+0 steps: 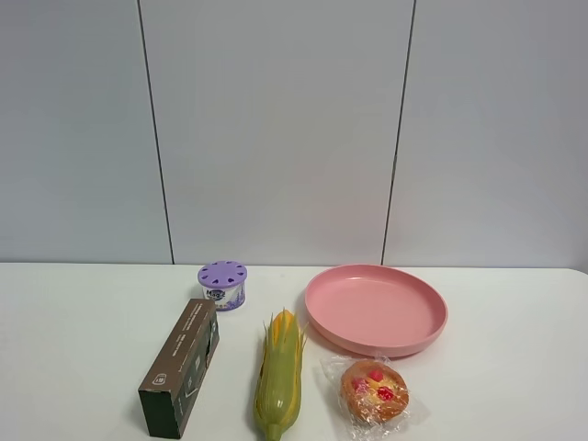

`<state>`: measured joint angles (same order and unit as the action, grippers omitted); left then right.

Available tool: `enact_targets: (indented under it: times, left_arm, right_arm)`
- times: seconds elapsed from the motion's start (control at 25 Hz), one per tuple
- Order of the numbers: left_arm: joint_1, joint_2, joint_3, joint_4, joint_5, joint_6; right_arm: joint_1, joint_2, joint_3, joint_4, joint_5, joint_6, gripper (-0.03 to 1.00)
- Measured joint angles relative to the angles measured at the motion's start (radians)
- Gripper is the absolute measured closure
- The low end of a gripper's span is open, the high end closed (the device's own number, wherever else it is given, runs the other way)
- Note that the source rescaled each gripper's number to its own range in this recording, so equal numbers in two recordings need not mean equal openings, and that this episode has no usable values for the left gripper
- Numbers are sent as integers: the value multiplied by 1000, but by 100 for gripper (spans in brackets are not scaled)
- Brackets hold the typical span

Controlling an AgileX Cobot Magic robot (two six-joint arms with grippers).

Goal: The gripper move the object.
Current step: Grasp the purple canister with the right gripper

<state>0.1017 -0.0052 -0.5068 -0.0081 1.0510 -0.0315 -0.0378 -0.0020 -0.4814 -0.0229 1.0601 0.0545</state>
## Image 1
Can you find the purple lidded air freshener can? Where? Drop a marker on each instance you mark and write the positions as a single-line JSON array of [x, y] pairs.
[[223, 283]]

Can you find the pink round plate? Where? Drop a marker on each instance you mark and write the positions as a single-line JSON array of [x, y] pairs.
[[375, 310]]

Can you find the corn cob with husk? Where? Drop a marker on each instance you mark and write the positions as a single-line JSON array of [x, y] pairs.
[[277, 396]]

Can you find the wrapped fruit pastry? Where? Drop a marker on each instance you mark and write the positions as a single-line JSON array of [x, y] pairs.
[[373, 398]]

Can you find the long brown cardboard box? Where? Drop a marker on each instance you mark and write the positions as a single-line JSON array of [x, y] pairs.
[[170, 388]]

